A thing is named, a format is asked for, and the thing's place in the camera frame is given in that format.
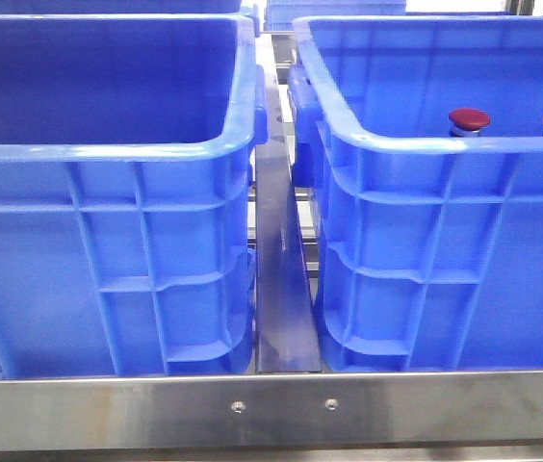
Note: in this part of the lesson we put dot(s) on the blue plastic crate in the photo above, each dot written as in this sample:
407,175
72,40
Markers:
431,246
124,171

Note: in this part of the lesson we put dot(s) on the metal divider rail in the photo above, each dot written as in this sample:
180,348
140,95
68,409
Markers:
287,340

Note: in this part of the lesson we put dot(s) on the blue crate rear left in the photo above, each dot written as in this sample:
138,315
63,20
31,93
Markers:
245,8

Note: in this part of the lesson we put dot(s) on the right rail screw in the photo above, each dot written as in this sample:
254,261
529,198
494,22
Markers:
331,404

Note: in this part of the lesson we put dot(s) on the rail screw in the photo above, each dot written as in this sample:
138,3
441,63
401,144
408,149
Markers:
331,404
238,407

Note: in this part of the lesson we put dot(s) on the blue crate rear right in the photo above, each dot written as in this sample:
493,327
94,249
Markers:
279,15

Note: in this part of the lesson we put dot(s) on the stainless steel front rail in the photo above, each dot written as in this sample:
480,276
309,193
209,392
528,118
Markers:
281,410

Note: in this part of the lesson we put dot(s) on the blue plastic crate left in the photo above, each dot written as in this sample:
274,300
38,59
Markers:
124,171

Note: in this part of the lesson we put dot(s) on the left rail screw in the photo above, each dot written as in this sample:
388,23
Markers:
238,407

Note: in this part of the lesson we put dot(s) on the blue plastic crate right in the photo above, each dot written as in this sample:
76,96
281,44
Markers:
431,246

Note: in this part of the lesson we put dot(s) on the red mushroom push button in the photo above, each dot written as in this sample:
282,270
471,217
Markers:
467,122

